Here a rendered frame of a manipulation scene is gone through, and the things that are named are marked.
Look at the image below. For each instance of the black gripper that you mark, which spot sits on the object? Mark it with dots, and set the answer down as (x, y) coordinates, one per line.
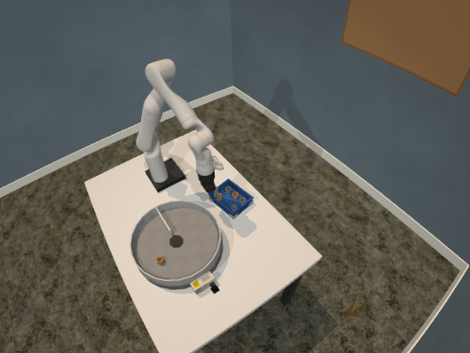
(207, 175)

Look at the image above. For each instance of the blue crate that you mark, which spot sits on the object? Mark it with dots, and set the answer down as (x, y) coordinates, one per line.
(228, 201)

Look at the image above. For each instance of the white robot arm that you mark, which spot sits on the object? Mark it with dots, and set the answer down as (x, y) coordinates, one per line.
(151, 116)

